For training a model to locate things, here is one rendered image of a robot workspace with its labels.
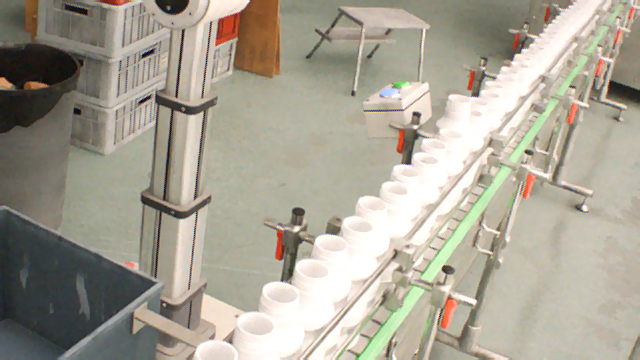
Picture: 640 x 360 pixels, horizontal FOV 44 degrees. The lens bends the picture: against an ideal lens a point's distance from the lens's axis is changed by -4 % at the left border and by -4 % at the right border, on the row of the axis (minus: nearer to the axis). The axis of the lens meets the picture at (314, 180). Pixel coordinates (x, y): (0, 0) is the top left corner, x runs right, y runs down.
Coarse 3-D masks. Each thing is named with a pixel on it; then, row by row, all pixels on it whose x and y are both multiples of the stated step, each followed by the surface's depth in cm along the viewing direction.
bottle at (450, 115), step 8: (456, 96) 128; (464, 96) 128; (448, 104) 126; (456, 104) 125; (464, 104) 125; (448, 112) 126; (456, 112) 126; (464, 112) 126; (440, 120) 128; (448, 120) 127; (456, 120) 126; (464, 120) 126; (440, 128) 127; (456, 128) 126; (464, 128) 126; (472, 128) 128; (464, 136) 126; (464, 144) 127; (464, 152) 128; (464, 160) 129; (456, 192) 131
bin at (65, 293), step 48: (0, 240) 126; (48, 240) 122; (0, 288) 130; (48, 288) 126; (96, 288) 121; (144, 288) 116; (0, 336) 129; (48, 336) 130; (96, 336) 102; (144, 336) 115; (192, 336) 108
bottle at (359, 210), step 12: (360, 204) 98; (372, 204) 101; (384, 204) 100; (360, 216) 98; (372, 216) 98; (384, 216) 99; (384, 240) 100; (372, 252) 99; (384, 252) 100; (372, 288) 102; (372, 300) 103
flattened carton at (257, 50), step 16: (256, 0) 441; (272, 0) 436; (240, 16) 452; (256, 16) 447; (272, 16) 442; (240, 32) 457; (256, 32) 453; (272, 32) 448; (240, 48) 463; (256, 48) 458; (272, 48) 453; (240, 64) 468; (256, 64) 463; (272, 64) 459
